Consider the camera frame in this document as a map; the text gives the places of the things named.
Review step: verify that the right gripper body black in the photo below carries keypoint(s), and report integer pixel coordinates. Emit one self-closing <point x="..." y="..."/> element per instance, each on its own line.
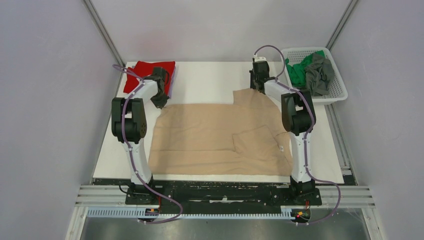
<point x="254" y="78"/>

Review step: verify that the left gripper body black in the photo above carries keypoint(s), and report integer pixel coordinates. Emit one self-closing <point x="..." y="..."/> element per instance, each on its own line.
<point x="160" y="99"/>

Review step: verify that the beige t-shirt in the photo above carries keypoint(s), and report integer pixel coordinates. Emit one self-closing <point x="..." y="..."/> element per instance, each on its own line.
<point x="246" y="137"/>

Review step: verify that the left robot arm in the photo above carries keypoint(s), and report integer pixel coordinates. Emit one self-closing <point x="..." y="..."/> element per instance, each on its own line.
<point x="129" y="122"/>

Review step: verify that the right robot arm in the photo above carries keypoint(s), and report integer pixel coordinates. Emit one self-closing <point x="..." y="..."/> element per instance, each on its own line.
<point x="298" y="119"/>

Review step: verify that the lavender folded t-shirt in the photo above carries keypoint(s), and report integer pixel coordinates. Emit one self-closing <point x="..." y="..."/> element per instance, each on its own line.
<point x="172" y="86"/>

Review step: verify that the red folded t-shirt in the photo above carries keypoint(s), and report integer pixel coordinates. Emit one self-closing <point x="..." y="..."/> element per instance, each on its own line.
<point x="144" y="69"/>

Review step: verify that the green t-shirt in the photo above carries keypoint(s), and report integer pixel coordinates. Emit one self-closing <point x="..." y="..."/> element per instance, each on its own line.
<point x="295" y="66"/>

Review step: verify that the white plastic basket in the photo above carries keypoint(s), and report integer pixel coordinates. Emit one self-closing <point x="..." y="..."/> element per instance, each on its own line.
<point x="336" y="89"/>

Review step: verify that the grey t-shirt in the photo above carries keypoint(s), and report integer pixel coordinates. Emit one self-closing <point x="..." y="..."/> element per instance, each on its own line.
<point x="316" y="74"/>

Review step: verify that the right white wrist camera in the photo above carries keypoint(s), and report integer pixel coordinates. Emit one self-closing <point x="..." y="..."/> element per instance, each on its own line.
<point x="258" y="59"/>

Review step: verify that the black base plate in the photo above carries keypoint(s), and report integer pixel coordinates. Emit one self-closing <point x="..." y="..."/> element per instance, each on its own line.
<point x="214" y="197"/>

